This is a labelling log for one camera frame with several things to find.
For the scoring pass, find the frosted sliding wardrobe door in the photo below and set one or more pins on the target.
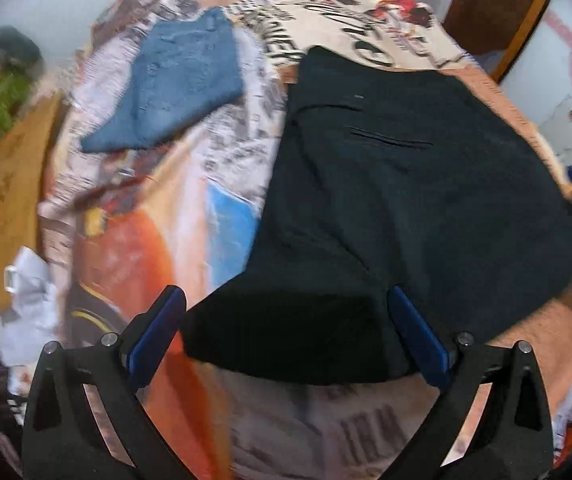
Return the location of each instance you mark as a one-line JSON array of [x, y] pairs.
[[571, 40]]

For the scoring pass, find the white crumpled cloth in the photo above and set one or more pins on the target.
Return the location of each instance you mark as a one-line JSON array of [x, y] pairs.
[[30, 285]]

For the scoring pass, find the black pants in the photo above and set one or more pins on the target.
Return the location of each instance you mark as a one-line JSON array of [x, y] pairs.
[[391, 200]]

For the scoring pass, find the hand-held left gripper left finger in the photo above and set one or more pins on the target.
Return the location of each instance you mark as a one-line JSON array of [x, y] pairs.
[[158, 330]]

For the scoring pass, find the printed blanket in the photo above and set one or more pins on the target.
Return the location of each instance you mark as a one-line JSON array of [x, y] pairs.
[[140, 260]]

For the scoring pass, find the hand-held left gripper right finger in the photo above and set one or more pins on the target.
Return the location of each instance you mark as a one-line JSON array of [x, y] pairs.
[[418, 335]]

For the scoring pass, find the wooden door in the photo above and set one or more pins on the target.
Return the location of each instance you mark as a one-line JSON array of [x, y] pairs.
[[496, 15]]

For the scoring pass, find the blue jeans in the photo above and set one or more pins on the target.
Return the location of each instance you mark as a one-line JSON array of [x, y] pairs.
[[175, 75]]

